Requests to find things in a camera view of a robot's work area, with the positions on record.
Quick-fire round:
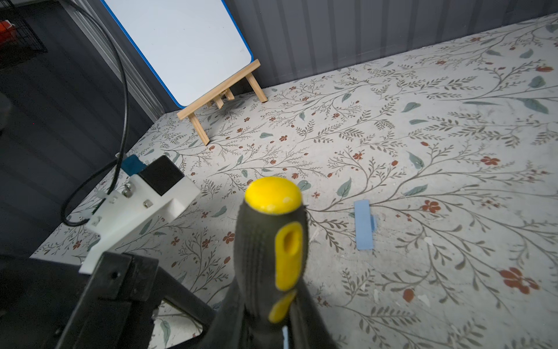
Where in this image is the black wire side basket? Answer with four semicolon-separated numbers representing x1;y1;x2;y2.
1;1;47;70

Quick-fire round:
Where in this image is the black yellow screwdriver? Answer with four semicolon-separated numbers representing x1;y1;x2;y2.
233;177;309;329

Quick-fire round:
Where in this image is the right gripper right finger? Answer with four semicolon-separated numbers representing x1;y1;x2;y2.
289;282;337;349

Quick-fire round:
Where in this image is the light blue battery cover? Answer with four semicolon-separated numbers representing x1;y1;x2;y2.
354;200;376;251

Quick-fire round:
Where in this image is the white board blue frame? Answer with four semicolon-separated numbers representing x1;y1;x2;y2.
103;0;254;108

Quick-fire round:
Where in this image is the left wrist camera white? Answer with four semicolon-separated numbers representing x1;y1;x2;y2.
79;155;201;275

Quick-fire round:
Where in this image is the small wooden easel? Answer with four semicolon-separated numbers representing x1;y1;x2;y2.
177;59;267;145

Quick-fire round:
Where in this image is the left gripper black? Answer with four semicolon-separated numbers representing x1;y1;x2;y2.
1;252;215;348

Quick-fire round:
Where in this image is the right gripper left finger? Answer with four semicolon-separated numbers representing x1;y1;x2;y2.
198;279;252;349

